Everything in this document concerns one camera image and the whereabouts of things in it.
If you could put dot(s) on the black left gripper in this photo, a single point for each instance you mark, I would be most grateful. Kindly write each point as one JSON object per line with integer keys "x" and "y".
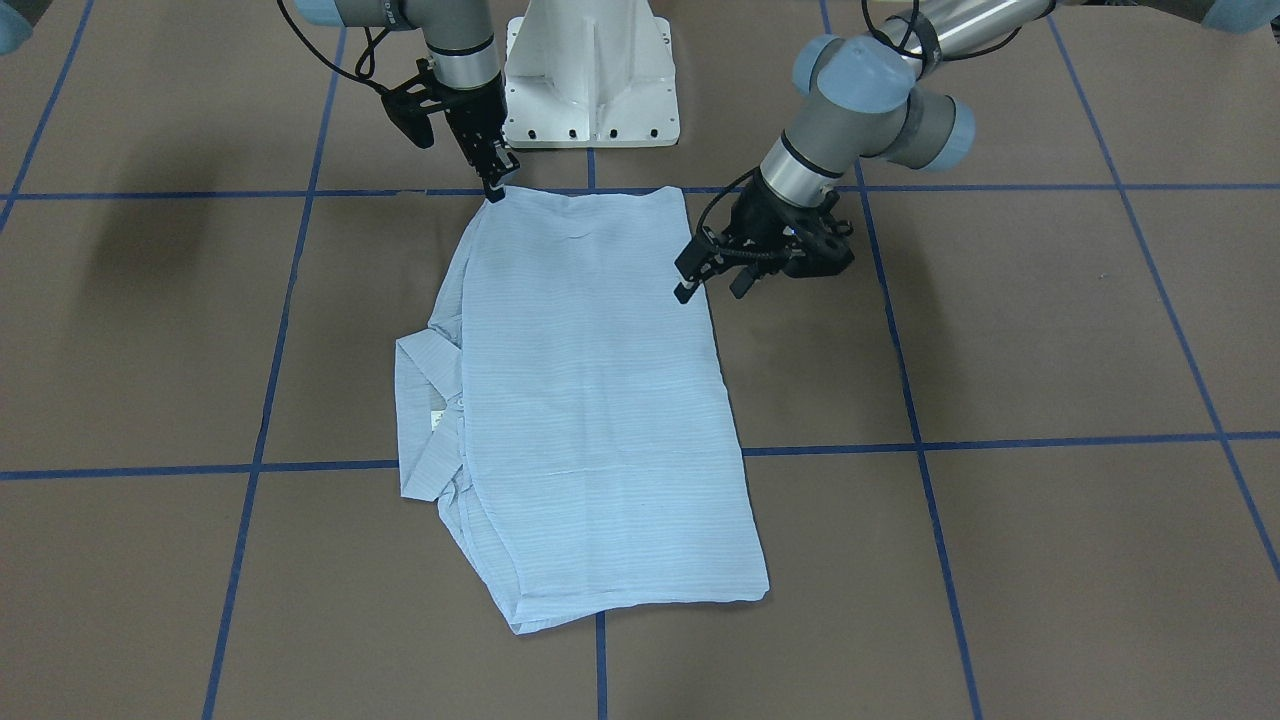
{"x": 757, "y": 220}

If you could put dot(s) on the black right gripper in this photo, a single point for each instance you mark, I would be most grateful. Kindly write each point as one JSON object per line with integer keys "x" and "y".
{"x": 479, "y": 114}

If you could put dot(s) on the light blue button shirt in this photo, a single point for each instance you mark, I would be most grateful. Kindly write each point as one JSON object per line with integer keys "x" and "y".
{"x": 567, "y": 415}

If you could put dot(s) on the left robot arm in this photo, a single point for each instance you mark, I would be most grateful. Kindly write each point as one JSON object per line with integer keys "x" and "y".
{"x": 862, "y": 99}

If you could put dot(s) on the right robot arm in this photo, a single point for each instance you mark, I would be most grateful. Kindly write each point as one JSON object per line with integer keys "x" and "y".
{"x": 460, "y": 79}

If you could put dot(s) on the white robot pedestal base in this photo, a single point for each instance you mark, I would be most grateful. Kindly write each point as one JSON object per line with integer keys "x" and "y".
{"x": 590, "y": 75}

